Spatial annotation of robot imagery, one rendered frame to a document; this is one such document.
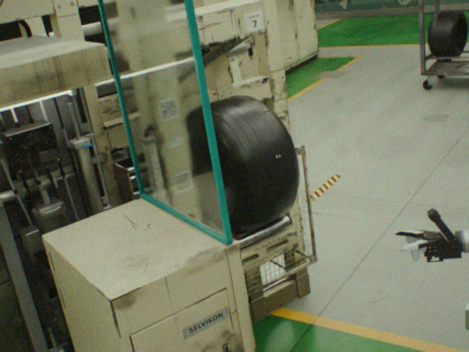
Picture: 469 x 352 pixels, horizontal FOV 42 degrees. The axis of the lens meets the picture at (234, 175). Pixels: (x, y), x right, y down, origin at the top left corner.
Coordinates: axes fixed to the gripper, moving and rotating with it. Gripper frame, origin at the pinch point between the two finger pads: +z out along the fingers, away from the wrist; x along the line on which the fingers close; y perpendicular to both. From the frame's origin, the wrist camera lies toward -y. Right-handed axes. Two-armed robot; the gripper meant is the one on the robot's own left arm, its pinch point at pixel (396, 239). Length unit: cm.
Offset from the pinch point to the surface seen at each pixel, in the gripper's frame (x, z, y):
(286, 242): 52, 42, 17
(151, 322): -53, 68, -2
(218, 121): 36, 61, -40
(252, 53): 538, 106, -41
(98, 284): -53, 81, -13
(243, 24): 76, 52, -75
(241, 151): 28, 52, -29
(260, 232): 44, 51, 9
